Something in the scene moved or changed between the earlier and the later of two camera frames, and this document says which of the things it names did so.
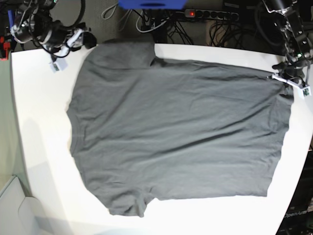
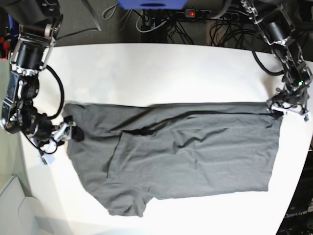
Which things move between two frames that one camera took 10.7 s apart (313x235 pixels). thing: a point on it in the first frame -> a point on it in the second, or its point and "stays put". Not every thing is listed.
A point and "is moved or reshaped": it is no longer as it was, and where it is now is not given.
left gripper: (76, 41) -> (62, 132)
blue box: (152, 4) stays put
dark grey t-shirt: (142, 127) is moved or reshaped
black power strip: (211, 14) stays put
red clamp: (6, 46) stays put
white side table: (20, 215) stays put
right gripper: (294, 72) -> (281, 107)
